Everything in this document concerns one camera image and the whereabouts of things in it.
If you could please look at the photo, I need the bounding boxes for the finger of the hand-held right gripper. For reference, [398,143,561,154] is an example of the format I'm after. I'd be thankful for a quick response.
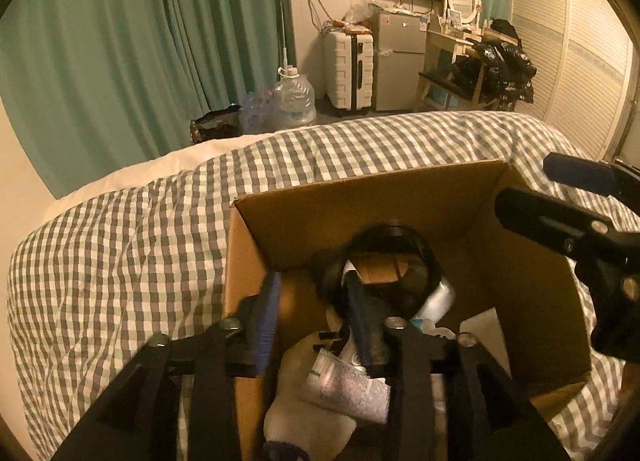
[542,152,640,214]
[495,187,640,264]

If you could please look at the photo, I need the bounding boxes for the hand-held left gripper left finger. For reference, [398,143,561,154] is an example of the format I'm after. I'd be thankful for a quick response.
[52,271,283,461]

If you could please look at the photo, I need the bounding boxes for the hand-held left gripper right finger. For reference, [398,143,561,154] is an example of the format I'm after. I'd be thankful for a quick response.
[345,276,571,461]

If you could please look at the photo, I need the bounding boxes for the white plush toy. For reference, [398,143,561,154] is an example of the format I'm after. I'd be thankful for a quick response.
[262,328,361,457]

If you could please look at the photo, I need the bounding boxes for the white printed tube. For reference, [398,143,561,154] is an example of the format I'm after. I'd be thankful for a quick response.
[305,261,392,424]

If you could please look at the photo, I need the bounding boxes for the white rounded container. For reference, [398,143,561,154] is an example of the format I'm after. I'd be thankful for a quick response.
[410,278,457,327]

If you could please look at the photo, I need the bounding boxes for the wide tape roll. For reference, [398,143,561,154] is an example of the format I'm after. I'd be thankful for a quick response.
[320,224,447,324]

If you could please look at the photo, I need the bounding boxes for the brown cardboard box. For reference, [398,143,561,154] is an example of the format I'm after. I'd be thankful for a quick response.
[222,158,593,461]

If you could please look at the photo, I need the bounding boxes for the white cloth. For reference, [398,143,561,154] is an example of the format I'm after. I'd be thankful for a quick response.
[457,307,507,347]

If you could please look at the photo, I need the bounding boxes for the white louvred wardrobe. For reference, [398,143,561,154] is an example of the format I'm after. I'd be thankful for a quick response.
[510,0,640,162]

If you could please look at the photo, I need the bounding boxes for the black plastic bags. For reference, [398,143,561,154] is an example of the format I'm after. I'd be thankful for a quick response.
[452,38,538,109]

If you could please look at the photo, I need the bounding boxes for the grey checked blanket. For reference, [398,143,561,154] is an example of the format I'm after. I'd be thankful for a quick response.
[9,111,640,461]

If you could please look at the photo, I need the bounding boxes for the black bag on desk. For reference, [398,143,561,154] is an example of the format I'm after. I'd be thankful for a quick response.
[487,18,523,49]

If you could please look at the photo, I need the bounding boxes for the black seat chair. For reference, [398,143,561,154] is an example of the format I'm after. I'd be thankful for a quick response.
[417,68,483,107]

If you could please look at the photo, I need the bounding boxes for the wooden vanity desk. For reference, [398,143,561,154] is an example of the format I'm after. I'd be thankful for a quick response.
[415,28,488,109]

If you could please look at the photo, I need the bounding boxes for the white bed sheet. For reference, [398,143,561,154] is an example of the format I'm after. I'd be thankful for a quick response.
[40,134,276,222]

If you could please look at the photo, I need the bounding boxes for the small grey fridge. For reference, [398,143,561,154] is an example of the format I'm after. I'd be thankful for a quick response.
[372,11,430,112]

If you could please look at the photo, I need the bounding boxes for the dark basket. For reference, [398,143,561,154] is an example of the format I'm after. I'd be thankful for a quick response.
[190,108,243,144]

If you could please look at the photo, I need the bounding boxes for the clear bag of bottles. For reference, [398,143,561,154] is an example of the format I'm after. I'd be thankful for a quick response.
[239,88,276,134]

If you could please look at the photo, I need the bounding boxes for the clear water jug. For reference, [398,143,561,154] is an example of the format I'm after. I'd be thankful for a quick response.
[272,66,317,131]

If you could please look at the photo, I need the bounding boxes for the white ribbed suitcase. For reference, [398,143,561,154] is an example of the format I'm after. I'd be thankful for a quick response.
[324,31,376,116]

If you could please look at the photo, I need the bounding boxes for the clear plastic bag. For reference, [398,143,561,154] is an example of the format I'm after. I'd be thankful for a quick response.
[345,0,376,24]

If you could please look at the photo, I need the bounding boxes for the thin white pole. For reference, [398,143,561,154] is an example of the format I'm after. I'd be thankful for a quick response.
[279,0,290,74]

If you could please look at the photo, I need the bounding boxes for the wide green curtain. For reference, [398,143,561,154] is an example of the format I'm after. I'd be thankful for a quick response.
[0,0,296,199]

